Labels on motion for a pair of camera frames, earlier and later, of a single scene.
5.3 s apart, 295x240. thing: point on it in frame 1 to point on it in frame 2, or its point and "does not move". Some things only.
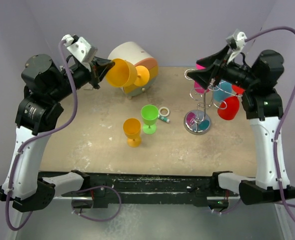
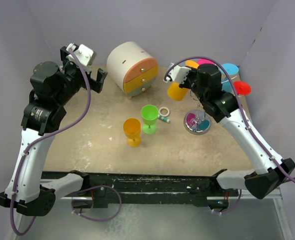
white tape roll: x=162 y=115 does not move
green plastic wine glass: x=149 y=117 does not move
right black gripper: x=204 y=77 to x=185 y=84
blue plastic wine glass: x=224 y=89 does not move
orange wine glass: x=123 y=74 to x=176 y=92
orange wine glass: x=131 y=127 does not move
